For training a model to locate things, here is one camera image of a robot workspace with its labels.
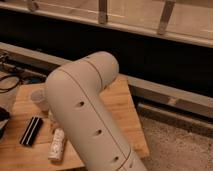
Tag white plastic bottle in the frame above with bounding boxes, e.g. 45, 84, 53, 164
48, 128, 65, 161

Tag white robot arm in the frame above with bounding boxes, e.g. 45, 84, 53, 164
45, 51, 147, 171

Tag black rectangular box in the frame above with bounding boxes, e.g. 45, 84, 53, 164
19, 117, 43, 146

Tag black object at left edge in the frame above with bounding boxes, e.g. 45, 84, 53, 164
0, 107, 10, 139

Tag wooden table board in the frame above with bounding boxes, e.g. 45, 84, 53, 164
0, 76, 150, 171

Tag metal rail frame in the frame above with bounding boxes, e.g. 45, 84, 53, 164
0, 42, 213, 118

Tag black cable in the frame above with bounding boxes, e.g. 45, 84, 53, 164
0, 73, 24, 94

